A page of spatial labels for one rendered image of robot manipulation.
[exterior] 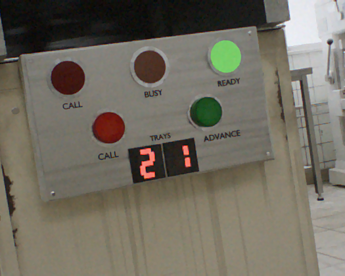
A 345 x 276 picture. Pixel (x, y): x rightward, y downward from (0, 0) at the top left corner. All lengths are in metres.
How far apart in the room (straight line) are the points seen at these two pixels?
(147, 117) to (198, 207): 0.12
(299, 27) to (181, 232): 4.75
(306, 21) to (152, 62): 4.81
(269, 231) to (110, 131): 0.21
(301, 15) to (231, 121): 4.76
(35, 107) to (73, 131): 0.04
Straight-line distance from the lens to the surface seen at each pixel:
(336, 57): 4.84
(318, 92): 5.30
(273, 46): 0.72
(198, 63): 0.65
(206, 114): 0.64
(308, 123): 4.40
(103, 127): 0.61
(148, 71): 0.63
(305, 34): 5.40
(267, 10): 0.69
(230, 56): 0.66
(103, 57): 0.63
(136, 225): 0.67
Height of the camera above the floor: 0.77
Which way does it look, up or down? 3 degrees down
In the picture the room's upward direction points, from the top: 9 degrees counter-clockwise
